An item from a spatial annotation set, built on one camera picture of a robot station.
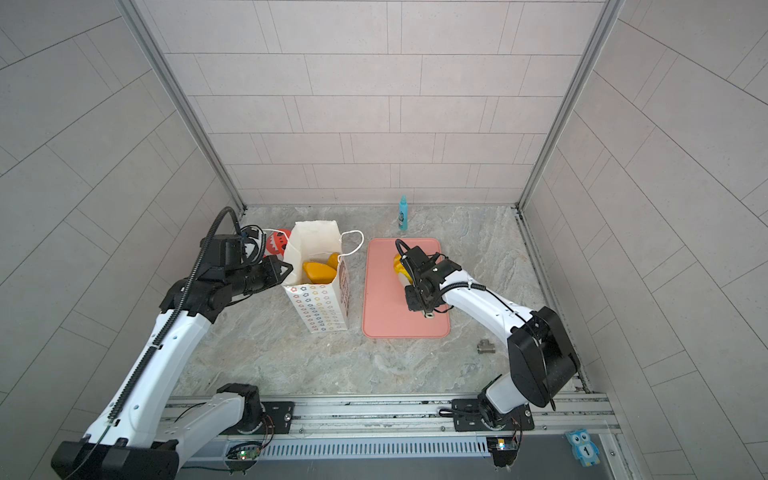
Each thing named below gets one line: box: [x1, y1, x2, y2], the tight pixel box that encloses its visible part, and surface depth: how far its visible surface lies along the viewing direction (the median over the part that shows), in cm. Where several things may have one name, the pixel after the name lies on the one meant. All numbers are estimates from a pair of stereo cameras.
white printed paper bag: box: [282, 220, 350, 333], surface depth 80 cm
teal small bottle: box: [398, 195, 409, 231], surface depth 107 cm
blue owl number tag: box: [564, 428, 601, 467], surface depth 68 cm
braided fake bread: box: [302, 262, 337, 284], surface depth 82 cm
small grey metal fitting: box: [476, 339, 496, 354], surface depth 82 cm
